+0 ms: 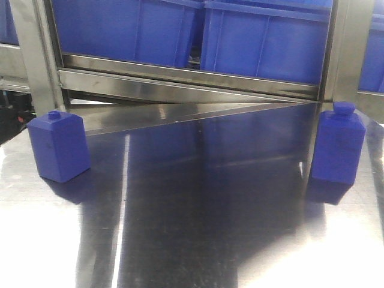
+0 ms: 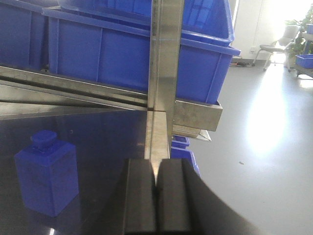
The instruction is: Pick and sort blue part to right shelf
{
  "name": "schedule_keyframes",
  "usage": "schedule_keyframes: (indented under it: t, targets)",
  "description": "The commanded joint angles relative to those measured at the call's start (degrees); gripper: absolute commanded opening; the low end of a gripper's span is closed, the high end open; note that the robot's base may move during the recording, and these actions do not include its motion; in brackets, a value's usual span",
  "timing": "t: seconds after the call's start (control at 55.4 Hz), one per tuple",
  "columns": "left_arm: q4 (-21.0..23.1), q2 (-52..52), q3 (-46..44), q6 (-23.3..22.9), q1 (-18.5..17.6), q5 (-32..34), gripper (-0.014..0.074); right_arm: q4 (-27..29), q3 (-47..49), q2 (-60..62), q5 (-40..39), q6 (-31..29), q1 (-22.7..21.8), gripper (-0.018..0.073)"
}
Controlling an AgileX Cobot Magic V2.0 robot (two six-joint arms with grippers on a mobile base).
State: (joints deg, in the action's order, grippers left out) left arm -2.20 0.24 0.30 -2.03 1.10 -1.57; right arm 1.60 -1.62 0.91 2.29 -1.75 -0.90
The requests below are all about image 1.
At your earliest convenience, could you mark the blue bin far left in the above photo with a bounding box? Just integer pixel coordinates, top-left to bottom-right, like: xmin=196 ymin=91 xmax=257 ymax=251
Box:
xmin=0 ymin=0 xmax=19 ymax=45

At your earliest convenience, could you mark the stainless steel shelf rack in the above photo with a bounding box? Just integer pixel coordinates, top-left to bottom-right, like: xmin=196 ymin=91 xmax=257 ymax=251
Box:
xmin=8 ymin=0 xmax=384 ymax=124

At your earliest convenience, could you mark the blue plastic bin right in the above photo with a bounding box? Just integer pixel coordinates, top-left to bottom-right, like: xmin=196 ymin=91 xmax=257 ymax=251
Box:
xmin=200 ymin=1 xmax=331 ymax=85

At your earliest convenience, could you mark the blue bottle-shaped part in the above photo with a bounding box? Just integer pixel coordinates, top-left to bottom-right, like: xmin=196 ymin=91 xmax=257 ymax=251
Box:
xmin=311 ymin=101 xmax=366 ymax=185
xmin=27 ymin=110 xmax=91 ymax=183

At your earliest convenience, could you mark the blue plastic bin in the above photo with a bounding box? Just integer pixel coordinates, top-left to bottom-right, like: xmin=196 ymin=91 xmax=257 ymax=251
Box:
xmin=200 ymin=1 xmax=331 ymax=85
xmin=52 ymin=1 xmax=203 ymax=68

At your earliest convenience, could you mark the blue plastic bin left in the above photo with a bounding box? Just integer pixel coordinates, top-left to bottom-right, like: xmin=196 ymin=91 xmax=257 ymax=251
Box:
xmin=52 ymin=1 xmax=203 ymax=68

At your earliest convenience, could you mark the blue bin far right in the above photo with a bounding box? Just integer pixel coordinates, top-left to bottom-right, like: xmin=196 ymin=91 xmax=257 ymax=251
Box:
xmin=359 ymin=14 xmax=384 ymax=93

